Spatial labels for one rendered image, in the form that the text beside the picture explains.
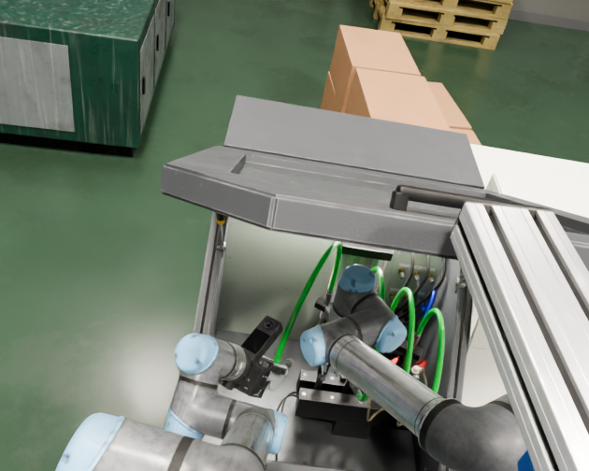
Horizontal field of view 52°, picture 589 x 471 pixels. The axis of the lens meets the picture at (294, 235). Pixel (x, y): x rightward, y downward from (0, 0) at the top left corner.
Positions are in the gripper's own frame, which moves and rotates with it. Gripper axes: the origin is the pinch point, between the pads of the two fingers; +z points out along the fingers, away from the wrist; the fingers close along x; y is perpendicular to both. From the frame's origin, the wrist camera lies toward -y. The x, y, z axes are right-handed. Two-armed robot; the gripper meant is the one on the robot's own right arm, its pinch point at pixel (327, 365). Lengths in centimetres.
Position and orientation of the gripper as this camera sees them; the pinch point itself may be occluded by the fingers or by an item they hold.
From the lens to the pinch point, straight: 157.8
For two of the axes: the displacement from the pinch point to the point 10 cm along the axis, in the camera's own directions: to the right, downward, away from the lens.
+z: -1.6, 7.5, 6.4
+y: -0.4, 6.4, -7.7
